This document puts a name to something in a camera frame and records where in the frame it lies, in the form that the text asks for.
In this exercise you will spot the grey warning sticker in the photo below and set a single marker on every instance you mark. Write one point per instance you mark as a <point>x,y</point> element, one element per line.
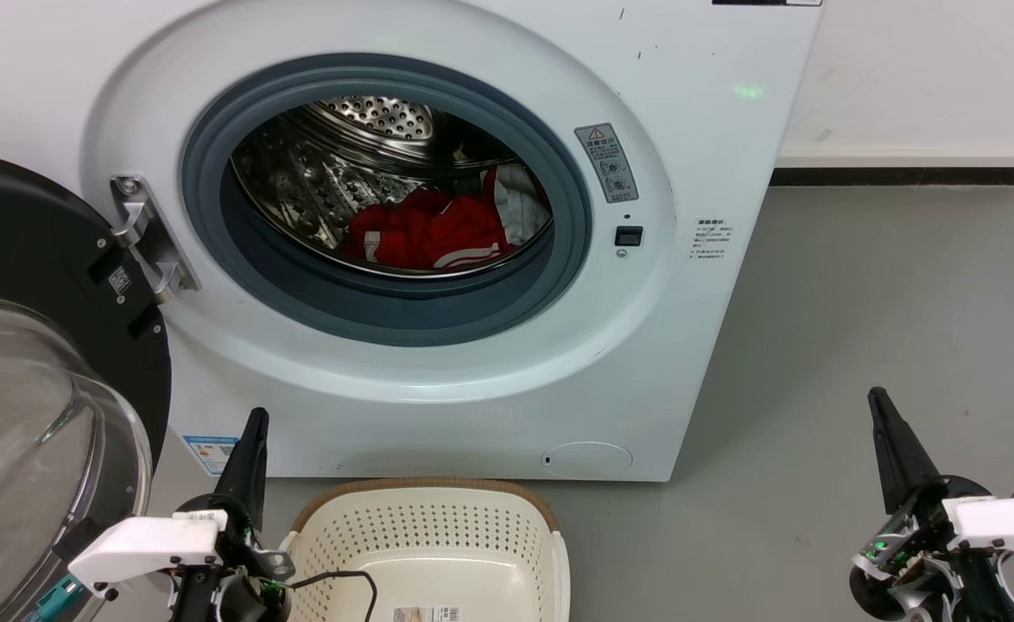
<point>606,164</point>

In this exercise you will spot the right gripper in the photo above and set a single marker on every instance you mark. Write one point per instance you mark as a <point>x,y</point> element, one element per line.
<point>999,523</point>

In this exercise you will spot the blue energy label sticker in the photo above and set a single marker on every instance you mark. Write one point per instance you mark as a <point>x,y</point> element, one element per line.
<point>211,453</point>

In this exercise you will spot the stainless steel washing machine drum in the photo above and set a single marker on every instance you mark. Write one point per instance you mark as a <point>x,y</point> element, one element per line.
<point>317,173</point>

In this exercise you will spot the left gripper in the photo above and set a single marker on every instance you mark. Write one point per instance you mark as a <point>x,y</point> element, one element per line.
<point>144,544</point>

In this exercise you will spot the silver metal door hinge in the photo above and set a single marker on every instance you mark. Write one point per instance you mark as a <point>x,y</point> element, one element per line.
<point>157,250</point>

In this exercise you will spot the white wall baseboard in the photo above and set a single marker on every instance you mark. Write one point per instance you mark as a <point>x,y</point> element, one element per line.
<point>904,157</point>

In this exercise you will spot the round white filter cover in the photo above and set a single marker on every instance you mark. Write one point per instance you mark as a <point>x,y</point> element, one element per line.
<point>586,460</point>

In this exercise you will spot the grey and white garment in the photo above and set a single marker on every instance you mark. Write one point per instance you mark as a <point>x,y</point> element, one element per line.
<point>520,207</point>

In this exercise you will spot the black door latch socket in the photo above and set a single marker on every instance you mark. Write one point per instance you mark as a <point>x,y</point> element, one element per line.
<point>629,236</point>

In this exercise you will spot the grey-blue rubber door gasket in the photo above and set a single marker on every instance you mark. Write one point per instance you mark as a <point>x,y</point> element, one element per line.
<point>386,315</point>

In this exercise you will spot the washing machine glass door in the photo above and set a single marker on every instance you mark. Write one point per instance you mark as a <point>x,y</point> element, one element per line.
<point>32,242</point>

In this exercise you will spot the red garment with white stripes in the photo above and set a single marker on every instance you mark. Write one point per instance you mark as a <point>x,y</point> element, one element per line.
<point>438,229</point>

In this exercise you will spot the cream perforated laundry basket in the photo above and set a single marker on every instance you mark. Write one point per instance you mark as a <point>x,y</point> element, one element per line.
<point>438,527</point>

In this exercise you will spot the white front-load washing machine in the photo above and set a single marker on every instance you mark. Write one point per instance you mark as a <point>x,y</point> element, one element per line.
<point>688,345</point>

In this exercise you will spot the white text label sticker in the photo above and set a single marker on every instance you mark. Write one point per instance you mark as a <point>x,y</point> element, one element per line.
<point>711,240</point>

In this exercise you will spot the white printed barcode label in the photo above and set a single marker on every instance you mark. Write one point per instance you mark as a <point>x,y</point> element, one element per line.
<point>427,615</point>

